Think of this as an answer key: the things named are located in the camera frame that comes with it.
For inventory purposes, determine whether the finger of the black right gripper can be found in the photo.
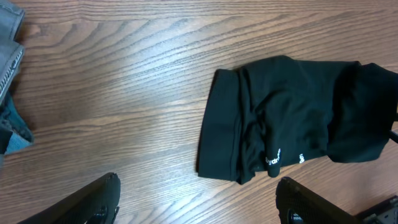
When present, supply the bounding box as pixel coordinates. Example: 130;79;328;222
389;130;398;143

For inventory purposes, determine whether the white striped folded garment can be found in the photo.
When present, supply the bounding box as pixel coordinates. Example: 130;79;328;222
1;48;24;102

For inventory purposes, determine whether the grey folded shirt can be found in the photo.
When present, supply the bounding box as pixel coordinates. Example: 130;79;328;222
0;0;25;103

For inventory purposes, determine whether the black polo shirt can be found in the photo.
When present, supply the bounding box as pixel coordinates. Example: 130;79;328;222
197;56;397;184

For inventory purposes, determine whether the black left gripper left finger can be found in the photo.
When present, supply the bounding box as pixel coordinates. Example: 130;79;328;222
20;172;121;224

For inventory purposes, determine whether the teal folded garment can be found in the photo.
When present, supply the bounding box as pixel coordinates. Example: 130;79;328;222
1;93;34;155

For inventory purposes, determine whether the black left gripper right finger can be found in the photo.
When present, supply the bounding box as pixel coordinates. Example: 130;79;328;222
275;177;361;224

